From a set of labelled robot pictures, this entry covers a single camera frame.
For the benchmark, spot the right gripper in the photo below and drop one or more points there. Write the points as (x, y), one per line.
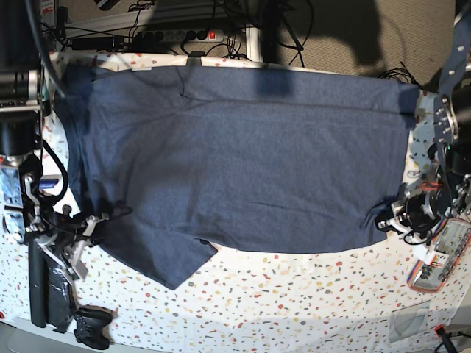
(64, 240)

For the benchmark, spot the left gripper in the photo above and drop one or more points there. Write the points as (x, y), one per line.
(409, 220)

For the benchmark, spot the blue T-shirt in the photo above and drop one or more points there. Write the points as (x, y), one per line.
(185, 159)

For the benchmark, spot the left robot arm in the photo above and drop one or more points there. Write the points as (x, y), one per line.
(450, 197)

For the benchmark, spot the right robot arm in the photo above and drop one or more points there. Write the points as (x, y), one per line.
(28, 215)

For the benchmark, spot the orange blue tool case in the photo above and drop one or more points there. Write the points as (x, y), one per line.
(437, 261)

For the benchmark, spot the black plastic bag roll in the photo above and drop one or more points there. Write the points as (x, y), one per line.
(50, 293)

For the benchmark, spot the black game controller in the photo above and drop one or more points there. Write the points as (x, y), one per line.
(90, 324)

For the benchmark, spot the terrazzo pattern table cloth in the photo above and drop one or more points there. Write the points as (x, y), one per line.
(262, 302)

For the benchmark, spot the clear plastic sheet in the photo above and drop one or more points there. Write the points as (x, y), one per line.
(408, 321)

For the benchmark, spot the white power strip red switch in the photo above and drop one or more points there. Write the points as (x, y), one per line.
(180, 35)

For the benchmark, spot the black table clamp bracket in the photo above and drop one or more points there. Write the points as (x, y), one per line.
(196, 54)

